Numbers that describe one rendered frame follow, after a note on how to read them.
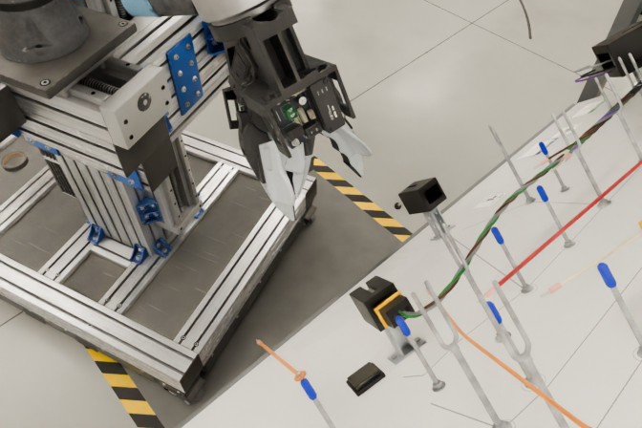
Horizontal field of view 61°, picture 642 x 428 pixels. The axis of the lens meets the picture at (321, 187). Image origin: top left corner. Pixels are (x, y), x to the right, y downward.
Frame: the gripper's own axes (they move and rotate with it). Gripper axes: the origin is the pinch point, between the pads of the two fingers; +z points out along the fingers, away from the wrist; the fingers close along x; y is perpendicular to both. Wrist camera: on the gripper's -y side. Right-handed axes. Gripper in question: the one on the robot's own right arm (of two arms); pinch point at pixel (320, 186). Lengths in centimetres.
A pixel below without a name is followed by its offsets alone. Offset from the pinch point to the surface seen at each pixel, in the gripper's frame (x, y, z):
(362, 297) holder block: -1.5, 2.0, 14.5
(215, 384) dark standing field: -34, -89, 97
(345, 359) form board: -5.9, -2.9, 26.5
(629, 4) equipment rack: 86, -31, 23
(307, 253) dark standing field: 17, -116, 95
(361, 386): -7.0, 5.9, 21.8
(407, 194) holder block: 20.3, -23.7, 25.9
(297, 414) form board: -14.7, 1.2, 24.6
